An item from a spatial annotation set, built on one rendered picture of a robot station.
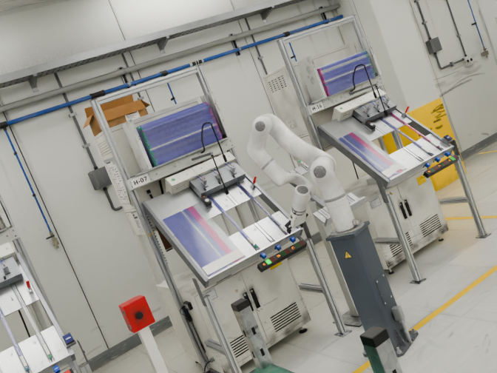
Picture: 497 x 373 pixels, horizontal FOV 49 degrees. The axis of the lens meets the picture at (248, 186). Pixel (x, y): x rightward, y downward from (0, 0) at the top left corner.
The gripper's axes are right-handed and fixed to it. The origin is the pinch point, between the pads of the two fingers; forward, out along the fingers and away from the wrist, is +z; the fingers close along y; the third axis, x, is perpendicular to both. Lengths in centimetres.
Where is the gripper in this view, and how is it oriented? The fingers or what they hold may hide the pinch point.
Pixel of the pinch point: (294, 228)
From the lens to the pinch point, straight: 320.1
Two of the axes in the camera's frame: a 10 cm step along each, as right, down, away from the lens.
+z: -0.7, 7.1, 7.0
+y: 8.0, -3.8, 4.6
